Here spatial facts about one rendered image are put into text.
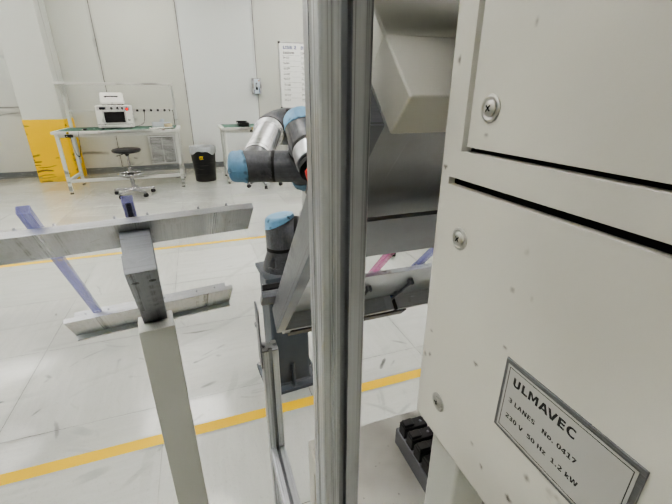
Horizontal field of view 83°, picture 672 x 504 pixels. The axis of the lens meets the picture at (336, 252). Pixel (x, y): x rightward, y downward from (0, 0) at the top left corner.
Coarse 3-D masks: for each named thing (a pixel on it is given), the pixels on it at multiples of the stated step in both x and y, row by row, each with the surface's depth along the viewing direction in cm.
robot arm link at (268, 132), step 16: (272, 112) 119; (256, 128) 112; (272, 128) 111; (256, 144) 94; (272, 144) 102; (240, 160) 88; (256, 160) 88; (272, 160) 88; (240, 176) 89; (256, 176) 89; (272, 176) 89
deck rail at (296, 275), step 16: (304, 208) 50; (304, 224) 51; (304, 240) 53; (288, 256) 65; (304, 256) 54; (288, 272) 67; (304, 272) 57; (288, 288) 69; (304, 288) 64; (288, 304) 71; (288, 320) 83
